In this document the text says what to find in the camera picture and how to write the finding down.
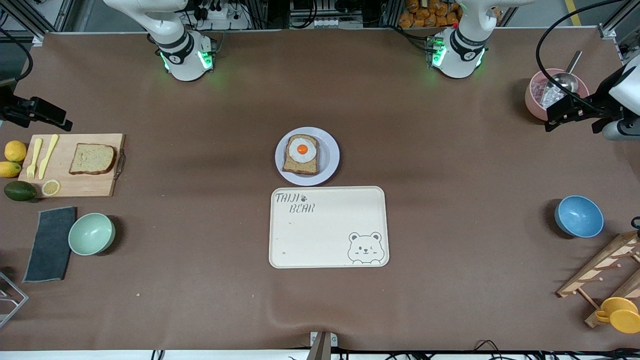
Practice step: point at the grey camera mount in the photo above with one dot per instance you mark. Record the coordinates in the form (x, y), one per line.
(321, 345)

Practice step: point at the plain brown bread slice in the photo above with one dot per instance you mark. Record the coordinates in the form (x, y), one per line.
(92, 159)

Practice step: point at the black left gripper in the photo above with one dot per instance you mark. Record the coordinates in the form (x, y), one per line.
(596, 106)

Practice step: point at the blue bowl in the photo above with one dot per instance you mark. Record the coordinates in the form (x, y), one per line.
(579, 216)

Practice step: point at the cream bear print tray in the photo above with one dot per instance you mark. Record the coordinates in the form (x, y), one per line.
(325, 235)

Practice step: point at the clear ice cubes pile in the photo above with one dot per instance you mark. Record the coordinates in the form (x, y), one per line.
(542, 92)

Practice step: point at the yellow round lid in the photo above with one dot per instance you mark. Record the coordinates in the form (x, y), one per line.
(627, 322)

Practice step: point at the green avocado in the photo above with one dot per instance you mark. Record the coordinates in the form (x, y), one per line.
(20, 191)

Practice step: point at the fried egg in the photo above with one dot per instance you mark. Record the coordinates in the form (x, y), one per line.
(295, 156)

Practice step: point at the yellow plastic knife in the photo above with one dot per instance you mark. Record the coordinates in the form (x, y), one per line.
(48, 155)

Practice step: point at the yellow plastic fork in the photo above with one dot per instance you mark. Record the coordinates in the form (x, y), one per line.
(36, 150)

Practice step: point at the wooden cutting board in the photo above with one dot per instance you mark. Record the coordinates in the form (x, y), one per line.
(90, 185)

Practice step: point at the toast slice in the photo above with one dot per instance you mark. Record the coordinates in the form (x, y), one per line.
(300, 168)

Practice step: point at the wooden rack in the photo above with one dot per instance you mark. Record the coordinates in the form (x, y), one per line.
(600, 267)

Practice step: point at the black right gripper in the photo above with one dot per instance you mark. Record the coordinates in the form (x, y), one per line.
(15, 111)

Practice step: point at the white power strip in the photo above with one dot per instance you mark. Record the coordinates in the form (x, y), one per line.
(225, 20)
(337, 22)

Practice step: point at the pink bowl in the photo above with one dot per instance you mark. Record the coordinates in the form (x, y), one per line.
(534, 104)

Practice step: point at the lemon slice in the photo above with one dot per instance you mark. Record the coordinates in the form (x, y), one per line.
(51, 188)

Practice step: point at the aluminium frame profile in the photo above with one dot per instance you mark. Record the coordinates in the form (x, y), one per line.
(607, 32)
(39, 39)

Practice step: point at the metal scoop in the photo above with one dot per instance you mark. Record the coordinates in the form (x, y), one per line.
(564, 81)

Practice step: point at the mint green bowl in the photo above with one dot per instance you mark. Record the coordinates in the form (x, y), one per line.
(91, 234)

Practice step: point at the orange packaged snacks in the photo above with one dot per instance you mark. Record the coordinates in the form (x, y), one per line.
(425, 15)

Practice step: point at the yellow cup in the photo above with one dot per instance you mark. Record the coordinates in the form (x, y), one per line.
(612, 304)

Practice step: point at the yellow lemon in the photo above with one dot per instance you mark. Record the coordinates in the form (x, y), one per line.
(10, 169)
(15, 151)

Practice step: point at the dark grey cloth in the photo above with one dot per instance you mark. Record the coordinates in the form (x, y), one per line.
(50, 245)

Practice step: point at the round white plate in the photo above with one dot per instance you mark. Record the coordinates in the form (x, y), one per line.
(328, 161)

